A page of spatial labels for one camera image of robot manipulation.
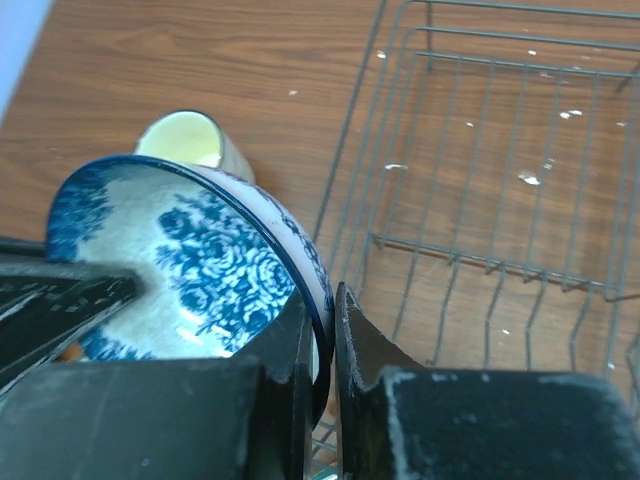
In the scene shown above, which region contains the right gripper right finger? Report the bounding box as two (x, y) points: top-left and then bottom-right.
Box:
(335, 284), (639, 479)

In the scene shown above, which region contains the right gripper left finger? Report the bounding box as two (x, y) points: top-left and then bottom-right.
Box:
(1, 293), (313, 479)

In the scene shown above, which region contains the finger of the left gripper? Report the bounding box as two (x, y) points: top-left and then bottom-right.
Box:
(1, 238), (144, 385)

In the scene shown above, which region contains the blue floral white bowl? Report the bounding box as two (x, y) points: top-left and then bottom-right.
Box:
(45, 154), (334, 419)

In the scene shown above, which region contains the cream ceramic mug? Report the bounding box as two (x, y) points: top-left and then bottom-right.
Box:
(134, 110), (256, 184)

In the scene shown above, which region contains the black wire dish rack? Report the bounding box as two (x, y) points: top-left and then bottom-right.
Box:
(312, 1), (639, 479)

